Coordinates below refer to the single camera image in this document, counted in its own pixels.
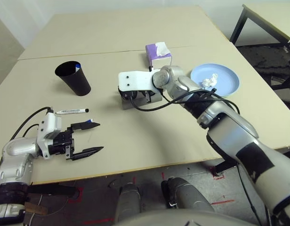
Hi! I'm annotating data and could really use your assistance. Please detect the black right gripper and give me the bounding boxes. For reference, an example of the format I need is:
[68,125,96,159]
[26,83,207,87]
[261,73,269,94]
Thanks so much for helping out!
[117,87,158,104]

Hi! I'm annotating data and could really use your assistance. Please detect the grey robot right leg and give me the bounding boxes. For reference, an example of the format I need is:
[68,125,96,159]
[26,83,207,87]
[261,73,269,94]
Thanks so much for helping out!
[161,177,214,212]

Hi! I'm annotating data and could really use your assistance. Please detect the grey glasses case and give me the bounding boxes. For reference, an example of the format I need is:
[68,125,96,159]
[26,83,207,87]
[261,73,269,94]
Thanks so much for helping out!
[121,93,163,111]

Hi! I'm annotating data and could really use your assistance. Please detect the white tissue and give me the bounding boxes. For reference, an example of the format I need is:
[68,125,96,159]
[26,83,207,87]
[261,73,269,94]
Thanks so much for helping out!
[201,73,218,88]
[155,41,170,57]

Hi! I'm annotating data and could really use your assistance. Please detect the black table foot bar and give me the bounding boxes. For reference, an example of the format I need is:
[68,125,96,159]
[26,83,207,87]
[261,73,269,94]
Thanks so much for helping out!
[28,182,76,197]
[214,160,240,174]

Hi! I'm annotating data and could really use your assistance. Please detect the grey robot left leg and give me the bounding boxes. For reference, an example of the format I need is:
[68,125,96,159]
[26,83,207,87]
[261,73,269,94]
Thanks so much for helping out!
[115,182,142,219]

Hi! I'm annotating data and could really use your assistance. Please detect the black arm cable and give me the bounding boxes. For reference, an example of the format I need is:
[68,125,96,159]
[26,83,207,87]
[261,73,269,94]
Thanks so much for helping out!
[129,87,266,226]
[8,107,53,142]

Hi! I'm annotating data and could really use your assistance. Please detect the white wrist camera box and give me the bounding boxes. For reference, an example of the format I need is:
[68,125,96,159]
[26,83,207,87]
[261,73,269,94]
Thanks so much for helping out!
[36,112,63,159]
[118,70,164,95]

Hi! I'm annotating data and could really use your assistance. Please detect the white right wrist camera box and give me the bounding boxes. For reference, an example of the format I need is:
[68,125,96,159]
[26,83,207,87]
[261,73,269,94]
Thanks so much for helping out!
[118,70,164,95]

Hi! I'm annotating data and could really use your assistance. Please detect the grey robot leg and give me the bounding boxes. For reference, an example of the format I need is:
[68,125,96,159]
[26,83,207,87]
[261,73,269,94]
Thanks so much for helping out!
[161,177,214,212]
[115,182,142,219]

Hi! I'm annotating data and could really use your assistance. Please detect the black-capped whiteboard marker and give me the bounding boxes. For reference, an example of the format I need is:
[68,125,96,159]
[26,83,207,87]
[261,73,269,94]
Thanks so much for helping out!
[55,108,89,115]

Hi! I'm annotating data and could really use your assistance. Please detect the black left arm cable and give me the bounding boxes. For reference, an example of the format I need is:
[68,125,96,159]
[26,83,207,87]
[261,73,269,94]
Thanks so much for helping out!
[8,107,53,142]

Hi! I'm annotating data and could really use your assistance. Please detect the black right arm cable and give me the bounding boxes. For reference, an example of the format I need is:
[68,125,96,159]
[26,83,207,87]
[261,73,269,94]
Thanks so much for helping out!
[129,87,266,226]

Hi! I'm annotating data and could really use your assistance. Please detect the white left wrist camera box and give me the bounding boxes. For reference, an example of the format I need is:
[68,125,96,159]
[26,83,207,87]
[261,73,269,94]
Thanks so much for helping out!
[36,112,63,159]

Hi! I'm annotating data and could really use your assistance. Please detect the purple tissue box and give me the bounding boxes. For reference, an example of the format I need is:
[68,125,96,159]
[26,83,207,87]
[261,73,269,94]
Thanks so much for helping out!
[145,42,173,70]

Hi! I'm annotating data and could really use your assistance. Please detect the blue plastic plate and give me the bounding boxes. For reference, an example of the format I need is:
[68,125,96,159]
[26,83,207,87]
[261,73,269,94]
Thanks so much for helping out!
[190,63,240,98]

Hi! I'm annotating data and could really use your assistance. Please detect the grey robot torso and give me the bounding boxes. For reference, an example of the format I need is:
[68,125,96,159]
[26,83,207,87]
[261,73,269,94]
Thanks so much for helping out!
[112,209,277,226]

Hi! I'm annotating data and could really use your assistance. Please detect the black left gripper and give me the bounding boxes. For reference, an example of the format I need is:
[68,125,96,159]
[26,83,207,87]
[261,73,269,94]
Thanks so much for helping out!
[49,121,105,162]

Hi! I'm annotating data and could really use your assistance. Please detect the white tissue in box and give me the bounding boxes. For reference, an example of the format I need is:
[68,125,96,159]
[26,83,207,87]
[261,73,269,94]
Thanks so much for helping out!
[155,41,170,57]

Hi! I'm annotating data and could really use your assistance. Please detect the brown wooden plank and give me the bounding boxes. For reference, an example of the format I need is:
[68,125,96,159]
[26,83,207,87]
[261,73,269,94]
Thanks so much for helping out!
[24,202,48,216]

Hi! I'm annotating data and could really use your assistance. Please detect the black plastic cup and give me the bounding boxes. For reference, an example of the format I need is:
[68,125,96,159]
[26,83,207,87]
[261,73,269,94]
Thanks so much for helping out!
[55,60,92,97]

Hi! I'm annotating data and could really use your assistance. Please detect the beige side table black legs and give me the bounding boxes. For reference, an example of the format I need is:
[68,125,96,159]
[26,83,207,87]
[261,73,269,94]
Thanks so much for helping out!
[229,4,290,48]

